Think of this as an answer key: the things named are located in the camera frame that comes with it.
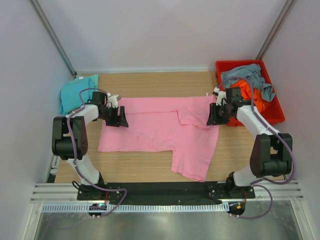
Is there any pink t shirt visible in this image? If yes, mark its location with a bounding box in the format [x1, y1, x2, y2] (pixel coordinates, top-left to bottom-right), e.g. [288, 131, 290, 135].
[98, 95, 219, 182]

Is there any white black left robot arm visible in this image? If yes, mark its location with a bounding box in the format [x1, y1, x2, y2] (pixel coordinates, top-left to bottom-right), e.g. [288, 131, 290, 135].
[51, 87, 129, 199]

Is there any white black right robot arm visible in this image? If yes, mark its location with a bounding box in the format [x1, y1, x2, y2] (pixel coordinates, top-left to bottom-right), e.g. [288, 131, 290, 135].
[206, 87, 296, 198]

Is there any folded turquoise t shirt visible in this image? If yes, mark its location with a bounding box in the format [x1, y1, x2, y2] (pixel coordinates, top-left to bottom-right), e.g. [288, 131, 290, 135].
[59, 74, 99, 116]

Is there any orange t shirt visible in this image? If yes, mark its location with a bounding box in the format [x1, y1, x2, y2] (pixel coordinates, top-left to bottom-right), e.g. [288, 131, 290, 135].
[223, 78, 271, 123]

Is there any grey-teal t shirt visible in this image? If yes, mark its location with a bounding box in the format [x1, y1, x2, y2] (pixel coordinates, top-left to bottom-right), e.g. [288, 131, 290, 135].
[220, 63, 276, 103]

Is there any red plastic bin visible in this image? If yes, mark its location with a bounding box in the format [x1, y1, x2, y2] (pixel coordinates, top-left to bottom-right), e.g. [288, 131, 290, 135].
[215, 60, 285, 125]

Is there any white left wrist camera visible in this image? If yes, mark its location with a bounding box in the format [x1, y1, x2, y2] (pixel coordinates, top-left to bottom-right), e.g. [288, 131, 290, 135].
[106, 92, 121, 108]

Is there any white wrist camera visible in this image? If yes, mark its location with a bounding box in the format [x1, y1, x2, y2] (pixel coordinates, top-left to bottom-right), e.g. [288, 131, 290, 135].
[106, 92, 121, 108]
[213, 87, 227, 106]

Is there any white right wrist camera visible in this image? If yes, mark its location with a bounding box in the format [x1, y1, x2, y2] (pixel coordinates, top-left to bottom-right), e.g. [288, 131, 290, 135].
[213, 87, 227, 106]

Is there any aluminium left side rail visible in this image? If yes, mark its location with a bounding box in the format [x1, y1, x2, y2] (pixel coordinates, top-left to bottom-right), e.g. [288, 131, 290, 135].
[45, 155, 61, 183]

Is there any aluminium rail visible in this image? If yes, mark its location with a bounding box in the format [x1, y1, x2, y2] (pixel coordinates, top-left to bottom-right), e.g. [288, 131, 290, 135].
[45, 155, 61, 183]
[30, 180, 304, 203]

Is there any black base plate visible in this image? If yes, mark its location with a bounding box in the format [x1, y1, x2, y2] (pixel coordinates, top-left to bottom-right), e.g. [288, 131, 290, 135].
[72, 181, 256, 206]

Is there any aluminium corner post right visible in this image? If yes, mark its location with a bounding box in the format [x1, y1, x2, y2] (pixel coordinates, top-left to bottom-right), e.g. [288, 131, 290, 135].
[255, 0, 297, 60]

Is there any aluminium corner post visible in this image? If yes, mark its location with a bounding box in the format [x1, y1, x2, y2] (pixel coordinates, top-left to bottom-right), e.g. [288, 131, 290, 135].
[29, 0, 77, 78]
[255, 0, 297, 60]

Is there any aluminium front rail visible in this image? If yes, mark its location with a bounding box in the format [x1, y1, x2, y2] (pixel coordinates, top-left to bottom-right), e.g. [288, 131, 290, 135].
[30, 180, 304, 203]

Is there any slotted cable duct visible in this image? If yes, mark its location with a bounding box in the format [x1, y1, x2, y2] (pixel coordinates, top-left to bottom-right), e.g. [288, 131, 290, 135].
[41, 202, 229, 214]

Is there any aluminium corner post left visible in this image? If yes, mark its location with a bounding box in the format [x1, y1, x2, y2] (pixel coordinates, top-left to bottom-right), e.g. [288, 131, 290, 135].
[29, 0, 77, 78]

